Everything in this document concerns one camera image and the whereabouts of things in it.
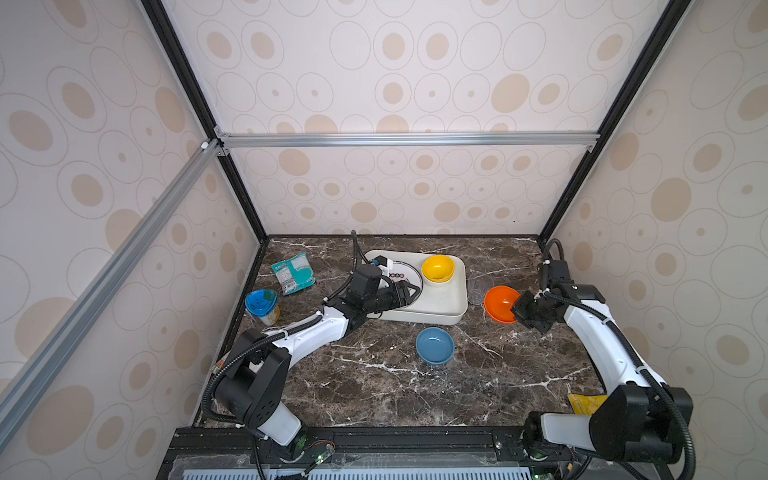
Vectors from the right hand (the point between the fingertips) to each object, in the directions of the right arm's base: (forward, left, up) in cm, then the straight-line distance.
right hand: (515, 312), depth 84 cm
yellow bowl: (+22, +19, -7) cm, 29 cm away
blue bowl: (-4, +22, -11) cm, 25 cm away
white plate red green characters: (+23, +30, -10) cm, 39 cm away
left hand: (+3, +26, +7) cm, 27 cm away
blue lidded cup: (+5, +73, -2) cm, 74 cm away
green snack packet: (+22, +69, -9) cm, 74 cm away
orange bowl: (+2, +5, +2) cm, 6 cm away
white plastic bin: (+11, +18, -12) cm, 24 cm away
